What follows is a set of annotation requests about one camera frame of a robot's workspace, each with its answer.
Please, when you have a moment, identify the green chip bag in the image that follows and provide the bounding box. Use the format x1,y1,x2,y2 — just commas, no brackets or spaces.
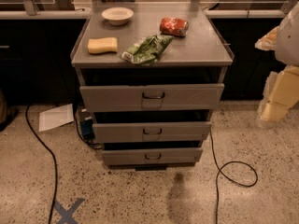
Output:
121,35,174,66

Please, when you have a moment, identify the grey drawer cabinet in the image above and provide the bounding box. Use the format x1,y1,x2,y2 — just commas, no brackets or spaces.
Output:
70,1,235,172

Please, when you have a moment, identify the grey middle drawer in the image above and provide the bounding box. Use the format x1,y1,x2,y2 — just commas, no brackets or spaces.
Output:
93,121,211,143

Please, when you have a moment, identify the white paper sheet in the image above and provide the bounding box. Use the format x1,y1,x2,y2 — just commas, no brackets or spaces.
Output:
39,104,74,132

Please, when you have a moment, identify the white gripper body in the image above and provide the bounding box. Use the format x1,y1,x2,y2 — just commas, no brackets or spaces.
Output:
263,65,299,109

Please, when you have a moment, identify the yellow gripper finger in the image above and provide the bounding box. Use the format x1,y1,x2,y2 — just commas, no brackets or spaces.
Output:
255,27,278,51
258,102,288,123

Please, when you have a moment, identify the black floor cable right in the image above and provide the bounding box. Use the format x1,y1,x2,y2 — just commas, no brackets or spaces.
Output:
208,128,259,224

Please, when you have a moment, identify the white bowl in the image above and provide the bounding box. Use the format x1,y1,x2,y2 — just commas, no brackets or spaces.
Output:
102,7,134,26

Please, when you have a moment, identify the crushed red soda can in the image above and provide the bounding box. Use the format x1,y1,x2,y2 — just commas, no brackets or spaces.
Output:
160,18,189,37

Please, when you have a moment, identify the blue power box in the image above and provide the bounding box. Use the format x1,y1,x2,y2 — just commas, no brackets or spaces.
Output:
78,105,94,139

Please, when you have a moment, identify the grey bottom drawer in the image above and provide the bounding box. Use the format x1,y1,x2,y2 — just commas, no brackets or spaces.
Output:
102,147,202,166

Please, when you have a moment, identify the grey top drawer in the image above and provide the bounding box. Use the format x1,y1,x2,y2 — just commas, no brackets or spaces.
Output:
80,84,224,112

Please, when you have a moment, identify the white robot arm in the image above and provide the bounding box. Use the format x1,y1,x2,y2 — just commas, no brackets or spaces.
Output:
255,5,299,128

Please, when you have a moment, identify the grey drawer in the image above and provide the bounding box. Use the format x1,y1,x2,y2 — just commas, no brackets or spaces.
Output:
93,121,211,143
102,147,202,166
80,84,224,112

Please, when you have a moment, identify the yellow sponge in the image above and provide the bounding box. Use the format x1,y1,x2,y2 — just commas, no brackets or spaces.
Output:
87,37,118,54

